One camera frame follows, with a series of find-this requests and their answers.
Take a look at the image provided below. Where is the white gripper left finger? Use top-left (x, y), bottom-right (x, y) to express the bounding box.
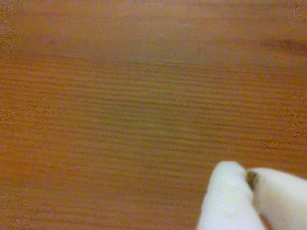
top-left (196, 161), bottom-right (266, 230)

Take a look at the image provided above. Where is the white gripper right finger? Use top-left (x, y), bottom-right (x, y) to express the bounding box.
top-left (246, 167), bottom-right (307, 230)

